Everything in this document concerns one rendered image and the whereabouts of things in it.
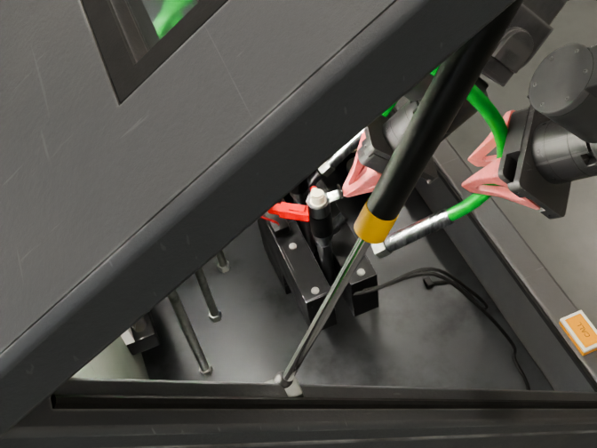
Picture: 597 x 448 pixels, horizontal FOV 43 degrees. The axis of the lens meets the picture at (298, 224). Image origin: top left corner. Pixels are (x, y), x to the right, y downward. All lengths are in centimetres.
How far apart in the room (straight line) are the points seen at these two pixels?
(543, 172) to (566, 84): 12
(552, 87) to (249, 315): 66
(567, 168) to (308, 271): 42
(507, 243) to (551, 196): 35
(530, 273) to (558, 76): 46
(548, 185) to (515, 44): 16
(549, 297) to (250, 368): 42
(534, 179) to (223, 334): 59
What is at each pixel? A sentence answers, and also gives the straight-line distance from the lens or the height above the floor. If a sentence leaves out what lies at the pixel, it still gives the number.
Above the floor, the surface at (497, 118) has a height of 130.
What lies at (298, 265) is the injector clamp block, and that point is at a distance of 99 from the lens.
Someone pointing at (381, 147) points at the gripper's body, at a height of 119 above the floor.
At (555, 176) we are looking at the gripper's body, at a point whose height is 127.
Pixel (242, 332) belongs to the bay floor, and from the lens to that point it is 113.
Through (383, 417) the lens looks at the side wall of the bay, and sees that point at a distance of 58.
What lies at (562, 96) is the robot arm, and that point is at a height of 139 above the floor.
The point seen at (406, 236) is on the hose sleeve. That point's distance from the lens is 82.
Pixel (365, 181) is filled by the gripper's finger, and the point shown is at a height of 114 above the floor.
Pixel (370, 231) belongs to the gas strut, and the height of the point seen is 146.
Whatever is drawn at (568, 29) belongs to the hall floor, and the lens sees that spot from 294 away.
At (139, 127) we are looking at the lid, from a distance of 31.
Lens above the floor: 179
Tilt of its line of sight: 51 degrees down
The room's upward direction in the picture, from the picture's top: 10 degrees counter-clockwise
